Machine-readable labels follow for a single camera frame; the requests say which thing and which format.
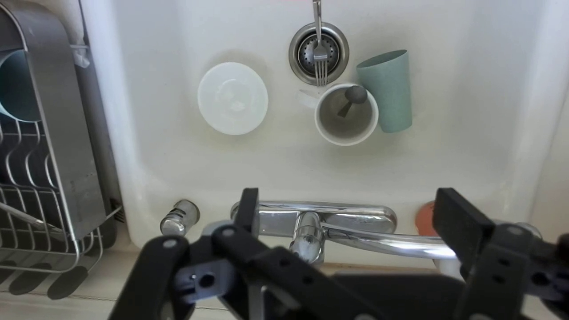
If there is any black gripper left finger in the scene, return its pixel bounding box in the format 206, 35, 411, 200
108, 186, 380, 320

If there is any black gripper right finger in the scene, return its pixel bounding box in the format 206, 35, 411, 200
432, 186, 569, 320

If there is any chrome faucet handle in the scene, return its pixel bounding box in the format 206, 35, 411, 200
288, 212, 327, 267

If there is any chrome sprayer cap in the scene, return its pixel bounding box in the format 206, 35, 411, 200
158, 198, 203, 239

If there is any white ceramic mug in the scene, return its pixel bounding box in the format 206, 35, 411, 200
299, 81, 380, 148

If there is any white ceramic sink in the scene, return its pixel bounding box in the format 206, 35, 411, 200
78, 0, 569, 269

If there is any round white plastic lid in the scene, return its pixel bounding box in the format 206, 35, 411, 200
195, 61, 270, 139

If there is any dark spoon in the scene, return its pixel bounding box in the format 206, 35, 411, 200
336, 84, 370, 120

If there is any teal plastic cup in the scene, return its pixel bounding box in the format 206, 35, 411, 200
354, 49, 414, 136

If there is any steel sink drain strainer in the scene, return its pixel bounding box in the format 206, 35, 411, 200
288, 22, 352, 88

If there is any steel dish rack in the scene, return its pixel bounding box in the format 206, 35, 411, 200
0, 0, 126, 301

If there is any blue bowl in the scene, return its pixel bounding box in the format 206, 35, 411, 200
0, 49, 41, 123

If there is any chrome faucet base plate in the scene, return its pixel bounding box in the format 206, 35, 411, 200
229, 200, 398, 237

